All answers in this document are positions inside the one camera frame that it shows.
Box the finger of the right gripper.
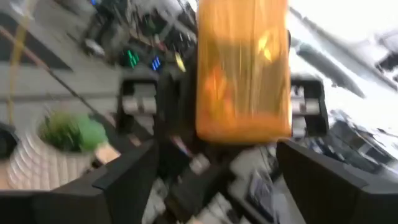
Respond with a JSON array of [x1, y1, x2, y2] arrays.
[[157, 46, 198, 147]]

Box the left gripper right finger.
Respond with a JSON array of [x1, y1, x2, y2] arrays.
[[275, 139, 398, 224]]

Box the green plant in patterned pot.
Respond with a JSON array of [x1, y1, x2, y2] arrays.
[[6, 108, 109, 191]]

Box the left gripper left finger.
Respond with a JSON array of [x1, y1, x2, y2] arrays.
[[0, 139, 161, 224]]

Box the yellow hanging cable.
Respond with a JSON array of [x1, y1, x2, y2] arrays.
[[6, 0, 37, 125]]

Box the large amber pill bottle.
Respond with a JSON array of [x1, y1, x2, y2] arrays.
[[195, 0, 293, 144]]

